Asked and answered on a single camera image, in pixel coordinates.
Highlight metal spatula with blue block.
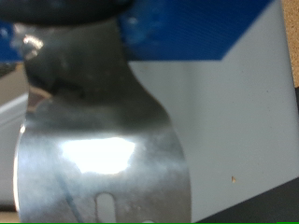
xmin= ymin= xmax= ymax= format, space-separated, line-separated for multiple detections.
xmin=0 ymin=0 xmax=275 ymax=224

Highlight grey backdrop curtain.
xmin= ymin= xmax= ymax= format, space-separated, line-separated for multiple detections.
xmin=199 ymin=176 xmax=299 ymax=224

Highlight silver toaster oven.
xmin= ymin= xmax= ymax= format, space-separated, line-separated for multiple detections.
xmin=0 ymin=0 xmax=299 ymax=224

